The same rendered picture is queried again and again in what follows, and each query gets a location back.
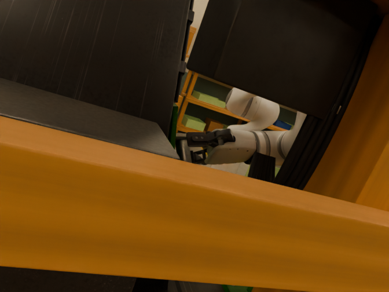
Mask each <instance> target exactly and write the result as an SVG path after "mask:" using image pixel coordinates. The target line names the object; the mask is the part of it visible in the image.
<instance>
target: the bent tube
mask: <svg viewBox="0 0 389 292"><path fill-rule="evenodd" d="M175 147H176V150H177V154H178V156H179V157H180V160H182V161H185V162H189V163H192V159H191V154H190V147H188V144H187V139H186V133H176V139H175Z"/></svg>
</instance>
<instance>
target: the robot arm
mask: <svg viewBox="0 0 389 292"><path fill-rule="evenodd" d="M225 103H226V108H227V109H228V110H229V111H230V112H231V113H233V114H235V115H238V116H240V117H243V118H245V119H248V120H250V122H249V123H247V124H244V125H230V126H228V127H227V129H214V130H213V131H212V132H211V131H207V132H206V133H205V132H187V134H186V139H187V144H188V147H202V150H200V151H196V152H193V151H190V154H191V159H192V163H194V164H198V165H211V166H210V168H213V169H218V170H222V171H226V172H229V173H234V174H236V173H237V170H238V168H239V166H240V163H241V162H244V163H245V164H247V165H251V161H252V157H253V155H254V152H258V153H262V154H264V155H268V156H272V157H274V158H276V166H282V164H283V162H284V160H285V158H286V157H287V155H288V152H289V150H290V149H291V147H292V144H293V142H294V141H295V138H296V136H297V135H298V133H299V130H300V128H301V127H302V124H303V122H304V120H305V118H306V116H307V114H304V113H302V112H299V111H297V115H296V121H295V125H294V127H293V129H292V130H287V131H261V130H263V129H265V128H267V127H269V126H270V125H272V124H273V123H274V122H275V121H276V120H277V118H278V116H279V113H280V107H279V105H278V104H277V103H275V102H272V101H270V100H267V99H265V98H261V97H259V96H256V95H254V94H251V93H248V92H245V91H243V90H240V89H237V88H235V87H234V88H233V89H232V90H231V91H230V92H229V94H228V95H227V98H226V100H225ZM205 153H207V155H208V156H207V158H206V154H205ZM200 154H202V155H203V158H201V156H199V155H200Z"/></svg>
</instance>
